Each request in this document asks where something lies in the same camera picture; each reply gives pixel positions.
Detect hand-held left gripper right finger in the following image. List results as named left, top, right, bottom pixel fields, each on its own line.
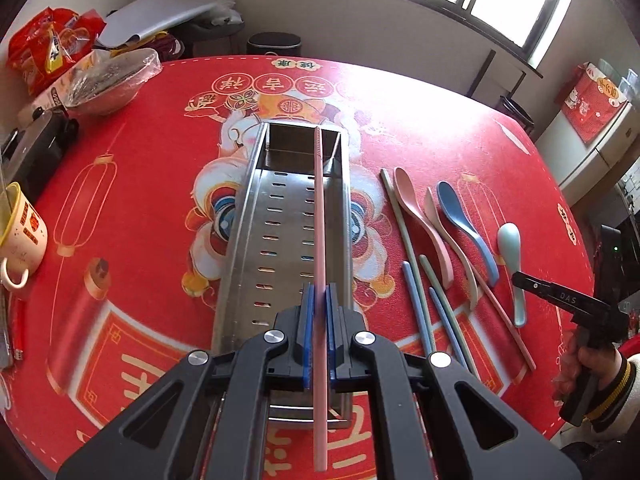
left=325, top=282, right=583, bottom=480

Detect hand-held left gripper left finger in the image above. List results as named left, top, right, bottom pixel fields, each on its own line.
left=56, top=284, right=316, bottom=480

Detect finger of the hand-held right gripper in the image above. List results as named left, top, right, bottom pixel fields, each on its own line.
left=511, top=271, right=608, bottom=318

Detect pink chopstick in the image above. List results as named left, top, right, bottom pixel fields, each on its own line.
left=467, top=255, right=537, bottom=372
left=312, top=126, right=330, bottom=473

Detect mint green spoon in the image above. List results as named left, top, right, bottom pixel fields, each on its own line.
left=496, top=222, right=528, bottom=328

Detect stainless steel utensil holder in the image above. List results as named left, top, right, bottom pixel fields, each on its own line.
left=210, top=121, right=353, bottom=428

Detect beige spoon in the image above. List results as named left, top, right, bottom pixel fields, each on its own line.
left=424, top=187, right=481, bottom=311

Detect blue spoon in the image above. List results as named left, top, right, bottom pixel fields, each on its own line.
left=436, top=181, right=501, bottom=288

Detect pink spoon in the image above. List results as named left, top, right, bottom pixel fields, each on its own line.
left=393, top=166, right=454, bottom=291

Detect person's right forearm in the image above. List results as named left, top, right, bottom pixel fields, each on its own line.
left=585, top=352, right=640, bottom=443

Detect person's right hand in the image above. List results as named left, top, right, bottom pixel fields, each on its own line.
left=552, top=331, right=624, bottom=406

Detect white refrigerator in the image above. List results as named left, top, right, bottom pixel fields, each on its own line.
left=557, top=67, right=640, bottom=206

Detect red printed fridge cloth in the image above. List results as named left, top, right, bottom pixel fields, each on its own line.
left=560, top=62, right=628, bottom=143

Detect clear plastic containers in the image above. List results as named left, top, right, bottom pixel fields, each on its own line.
left=597, top=59, right=640, bottom=95

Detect red lighter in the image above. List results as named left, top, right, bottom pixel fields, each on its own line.
left=12, top=300, right=26, bottom=361

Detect cream enamel mug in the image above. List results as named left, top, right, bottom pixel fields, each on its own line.
left=0, top=181, right=49, bottom=288

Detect black side table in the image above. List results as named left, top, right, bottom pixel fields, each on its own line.
left=175, top=10, right=246, bottom=58

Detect black window sill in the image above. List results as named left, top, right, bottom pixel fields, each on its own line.
left=318, top=0, right=544, bottom=79

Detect flat metal tool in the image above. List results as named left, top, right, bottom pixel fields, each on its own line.
left=0, top=290, right=16, bottom=368

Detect maroon cloth bundle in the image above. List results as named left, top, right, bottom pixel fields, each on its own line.
left=107, top=30, right=186, bottom=61

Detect bowl covered with plastic wrap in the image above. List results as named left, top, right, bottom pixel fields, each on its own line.
left=60, top=47, right=163, bottom=116

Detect white plastic bag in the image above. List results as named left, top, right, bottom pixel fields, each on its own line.
left=207, top=0, right=246, bottom=26

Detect black electric pot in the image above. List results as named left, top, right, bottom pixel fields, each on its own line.
left=0, top=110, right=81, bottom=201

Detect beige carton box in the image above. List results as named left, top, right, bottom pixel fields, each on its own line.
left=17, top=55, right=96, bottom=126

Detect white rolled board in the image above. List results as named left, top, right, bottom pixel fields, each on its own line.
left=95, top=0, right=241, bottom=48

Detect red snack bag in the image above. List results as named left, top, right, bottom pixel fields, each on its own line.
left=7, top=7, right=108, bottom=96

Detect black frame chair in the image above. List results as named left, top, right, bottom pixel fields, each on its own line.
left=467, top=50, right=526, bottom=101

